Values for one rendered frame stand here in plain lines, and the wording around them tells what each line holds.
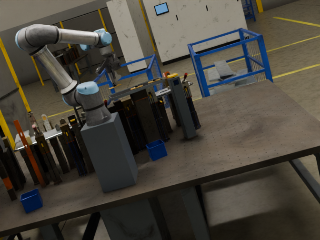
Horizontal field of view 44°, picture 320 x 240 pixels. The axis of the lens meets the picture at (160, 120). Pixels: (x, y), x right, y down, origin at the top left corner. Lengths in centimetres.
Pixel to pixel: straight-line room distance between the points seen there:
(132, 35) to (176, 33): 116
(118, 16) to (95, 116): 851
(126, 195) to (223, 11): 884
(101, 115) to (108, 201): 48
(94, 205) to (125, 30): 865
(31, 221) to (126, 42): 862
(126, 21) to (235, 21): 282
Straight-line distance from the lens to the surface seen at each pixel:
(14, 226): 249
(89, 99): 225
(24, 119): 628
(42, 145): 274
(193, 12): 1065
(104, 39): 235
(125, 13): 1065
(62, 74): 233
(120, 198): 225
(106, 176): 235
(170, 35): 1066
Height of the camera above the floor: 164
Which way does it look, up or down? 16 degrees down
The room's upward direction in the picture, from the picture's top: 18 degrees counter-clockwise
